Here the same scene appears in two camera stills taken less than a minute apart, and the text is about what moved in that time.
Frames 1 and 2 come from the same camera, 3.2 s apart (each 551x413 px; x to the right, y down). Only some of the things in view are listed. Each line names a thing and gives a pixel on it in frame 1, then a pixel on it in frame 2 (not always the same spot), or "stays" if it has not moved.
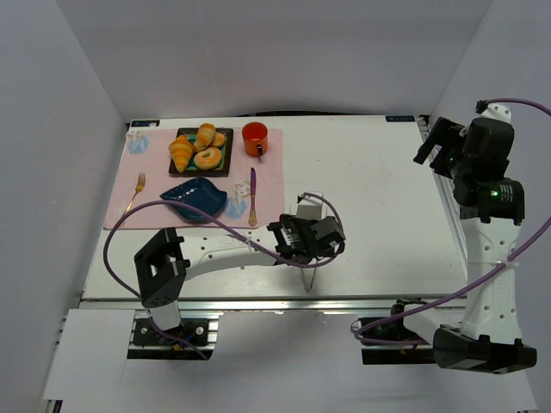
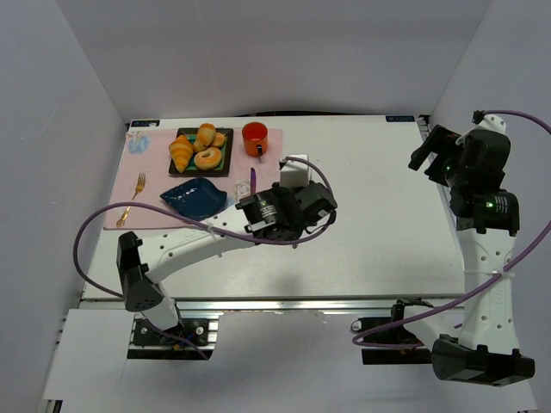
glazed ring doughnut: x=207 y=163 stays
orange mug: x=255 y=138 stays
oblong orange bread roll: x=205 y=135 stays
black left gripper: x=327 y=230 → x=316 y=199
